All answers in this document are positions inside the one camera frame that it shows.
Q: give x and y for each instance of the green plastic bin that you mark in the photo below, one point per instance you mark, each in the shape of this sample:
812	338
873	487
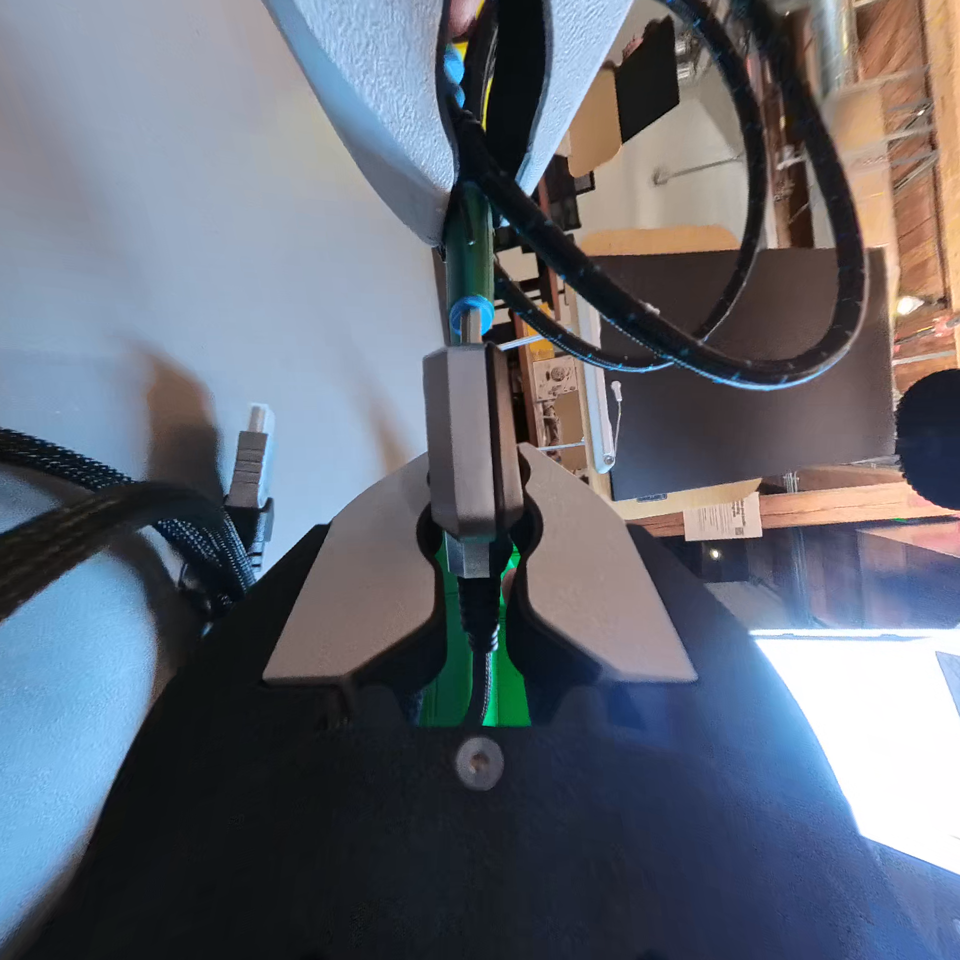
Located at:
510	697

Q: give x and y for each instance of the wooden shelf unit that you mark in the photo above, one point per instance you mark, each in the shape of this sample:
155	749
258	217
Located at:
825	506

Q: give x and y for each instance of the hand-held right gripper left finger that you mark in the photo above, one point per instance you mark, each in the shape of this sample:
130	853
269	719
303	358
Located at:
360	592

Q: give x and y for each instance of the white paper label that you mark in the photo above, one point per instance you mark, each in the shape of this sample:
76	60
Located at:
724	517

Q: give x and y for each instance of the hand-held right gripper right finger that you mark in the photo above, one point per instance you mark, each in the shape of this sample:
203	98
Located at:
600	592

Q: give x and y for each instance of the silver bent duct pipe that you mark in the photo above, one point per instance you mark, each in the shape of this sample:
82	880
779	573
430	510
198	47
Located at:
832	45

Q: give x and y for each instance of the printed white card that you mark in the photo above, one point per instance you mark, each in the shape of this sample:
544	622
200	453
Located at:
555	379

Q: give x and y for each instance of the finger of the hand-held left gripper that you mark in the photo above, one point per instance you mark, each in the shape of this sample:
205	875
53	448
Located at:
367	90
570	60

